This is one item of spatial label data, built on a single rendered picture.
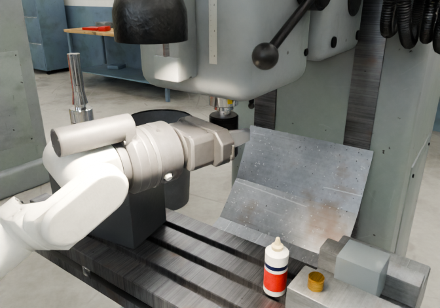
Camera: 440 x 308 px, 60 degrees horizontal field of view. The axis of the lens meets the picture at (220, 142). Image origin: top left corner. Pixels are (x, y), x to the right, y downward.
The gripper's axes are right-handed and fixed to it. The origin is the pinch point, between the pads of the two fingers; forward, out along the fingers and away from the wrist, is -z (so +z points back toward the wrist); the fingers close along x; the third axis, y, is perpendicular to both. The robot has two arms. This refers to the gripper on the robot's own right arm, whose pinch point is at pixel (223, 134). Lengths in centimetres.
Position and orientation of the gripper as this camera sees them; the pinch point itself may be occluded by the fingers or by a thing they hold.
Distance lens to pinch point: 62.4
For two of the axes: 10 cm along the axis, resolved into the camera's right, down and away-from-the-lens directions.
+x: -6.5, -2.8, 7.1
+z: -7.6, 2.3, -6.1
